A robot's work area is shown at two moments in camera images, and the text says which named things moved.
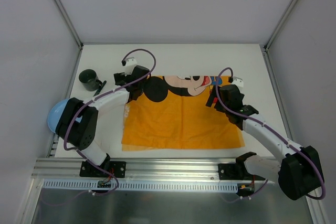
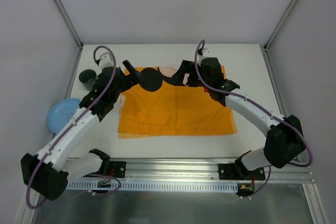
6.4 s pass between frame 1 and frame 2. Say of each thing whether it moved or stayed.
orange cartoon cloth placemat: moved
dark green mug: stayed
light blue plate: stayed
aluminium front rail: stayed
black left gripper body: moved
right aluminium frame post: stayed
